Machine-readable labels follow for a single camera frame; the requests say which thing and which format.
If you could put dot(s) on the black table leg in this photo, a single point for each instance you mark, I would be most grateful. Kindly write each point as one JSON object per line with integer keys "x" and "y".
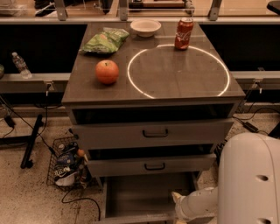
{"x": 28, "y": 140}
{"x": 275, "y": 132}

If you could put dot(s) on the red apple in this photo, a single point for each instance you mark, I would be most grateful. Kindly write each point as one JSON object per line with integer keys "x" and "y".
{"x": 107, "y": 72}

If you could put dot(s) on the grey bottom drawer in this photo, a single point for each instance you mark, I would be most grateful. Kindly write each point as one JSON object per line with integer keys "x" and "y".
{"x": 144, "y": 199}

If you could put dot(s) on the black wire basket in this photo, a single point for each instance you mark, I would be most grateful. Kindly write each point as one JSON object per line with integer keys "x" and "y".
{"x": 66, "y": 152}

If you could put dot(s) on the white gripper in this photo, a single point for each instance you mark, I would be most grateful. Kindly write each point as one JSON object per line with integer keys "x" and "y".
{"x": 185, "y": 206}

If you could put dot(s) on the white snack bag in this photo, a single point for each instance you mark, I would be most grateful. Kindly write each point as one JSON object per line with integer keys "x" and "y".
{"x": 64, "y": 176}

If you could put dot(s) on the green chip bag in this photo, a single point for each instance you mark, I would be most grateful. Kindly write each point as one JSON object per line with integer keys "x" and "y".
{"x": 106, "y": 42}

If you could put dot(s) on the black left table leg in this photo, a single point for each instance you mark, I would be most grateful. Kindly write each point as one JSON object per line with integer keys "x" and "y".
{"x": 28, "y": 140}

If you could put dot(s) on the grey drawer cabinet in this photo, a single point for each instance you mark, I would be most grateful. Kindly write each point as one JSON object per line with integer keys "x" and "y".
{"x": 156, "y": 83}

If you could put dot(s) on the black power adapter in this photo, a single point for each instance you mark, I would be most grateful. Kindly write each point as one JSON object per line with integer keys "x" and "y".
{"x": 250, "y": 127}

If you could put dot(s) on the grey drawer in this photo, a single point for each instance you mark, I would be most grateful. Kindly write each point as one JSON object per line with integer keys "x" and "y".
{"x": 151, "y": 134}
{"x": 144, "y": 199}
{"x": 150, "y": 165}

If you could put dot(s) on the white bowl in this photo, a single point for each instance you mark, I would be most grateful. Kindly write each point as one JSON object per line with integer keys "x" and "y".
{"x": 145, "y": 27}

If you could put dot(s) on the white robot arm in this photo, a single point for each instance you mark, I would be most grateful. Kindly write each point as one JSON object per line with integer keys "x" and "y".
{"x": 248, "y": 190}

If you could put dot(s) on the red cola can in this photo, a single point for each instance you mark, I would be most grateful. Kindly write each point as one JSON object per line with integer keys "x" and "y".
{"x": 183, "y": 33}

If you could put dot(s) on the grey top drawer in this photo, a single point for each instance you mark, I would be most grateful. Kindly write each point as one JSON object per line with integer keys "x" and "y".
{"x": 151, "y": 134}

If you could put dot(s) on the black right table leg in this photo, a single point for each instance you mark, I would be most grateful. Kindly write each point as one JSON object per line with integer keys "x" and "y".
{"x": 275, "y": 132}

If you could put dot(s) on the clear water bottle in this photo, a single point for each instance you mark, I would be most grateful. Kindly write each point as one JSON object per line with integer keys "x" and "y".
{"x": 21, "y": 66}

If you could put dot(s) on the grey middle drawer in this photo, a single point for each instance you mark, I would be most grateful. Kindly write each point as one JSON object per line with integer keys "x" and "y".
{"x": 150, "y": 165}

